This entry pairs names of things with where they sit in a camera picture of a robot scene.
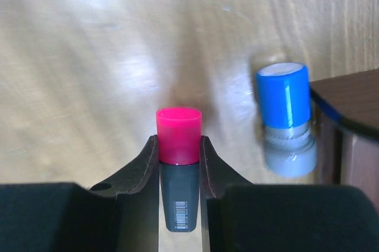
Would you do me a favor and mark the brown wooden desk organizer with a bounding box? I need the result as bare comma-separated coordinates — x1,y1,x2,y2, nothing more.
310,69,378,202

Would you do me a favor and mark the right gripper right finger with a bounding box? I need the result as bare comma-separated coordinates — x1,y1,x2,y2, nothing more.
200,136,378,251

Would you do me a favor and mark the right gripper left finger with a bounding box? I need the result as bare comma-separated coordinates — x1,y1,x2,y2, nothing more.
1,136,159,251

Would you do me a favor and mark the pink black highlighter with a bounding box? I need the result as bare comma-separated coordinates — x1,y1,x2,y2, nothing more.
156,107,202,232

